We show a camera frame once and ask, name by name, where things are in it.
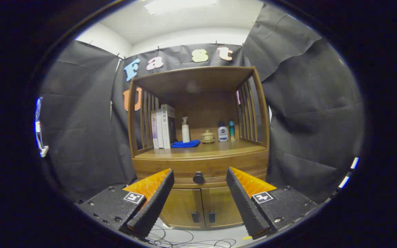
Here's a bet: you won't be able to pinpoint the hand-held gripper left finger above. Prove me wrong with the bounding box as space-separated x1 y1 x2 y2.
76 168 175 240

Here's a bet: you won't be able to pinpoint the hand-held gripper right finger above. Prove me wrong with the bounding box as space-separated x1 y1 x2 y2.
226 167 318 240

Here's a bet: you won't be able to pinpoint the wooden cabinet door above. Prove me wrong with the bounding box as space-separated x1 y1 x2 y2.
159 188 206 229
201 186 244 228

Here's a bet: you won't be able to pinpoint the wooden countertop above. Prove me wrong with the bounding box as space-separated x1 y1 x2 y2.
135 139 267 161

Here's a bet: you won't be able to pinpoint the wooden cabinet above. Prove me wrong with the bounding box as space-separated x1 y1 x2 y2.
127 66 271 230

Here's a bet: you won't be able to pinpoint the blue folded cloth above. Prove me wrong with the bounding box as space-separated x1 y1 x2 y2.
171 139 201 148

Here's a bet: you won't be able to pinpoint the white lotion bottle blue cap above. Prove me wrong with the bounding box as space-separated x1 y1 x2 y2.
218 121 228 142

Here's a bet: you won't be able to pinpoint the thin white book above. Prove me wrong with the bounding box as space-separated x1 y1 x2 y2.
156 108 164 149

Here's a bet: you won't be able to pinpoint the thin purple book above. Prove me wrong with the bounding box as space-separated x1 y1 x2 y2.
151 110 159 149

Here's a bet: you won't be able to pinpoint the beige lidded teacup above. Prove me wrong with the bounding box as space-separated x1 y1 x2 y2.
201 130 216 144

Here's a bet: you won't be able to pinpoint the white pump bottle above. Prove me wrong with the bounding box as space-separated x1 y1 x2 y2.
181 116 191 143

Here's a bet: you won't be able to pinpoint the thick white and black book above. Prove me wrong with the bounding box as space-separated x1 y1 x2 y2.
161 104 177 149

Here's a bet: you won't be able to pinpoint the black floor cables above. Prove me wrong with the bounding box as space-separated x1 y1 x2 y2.
145 224 237 248

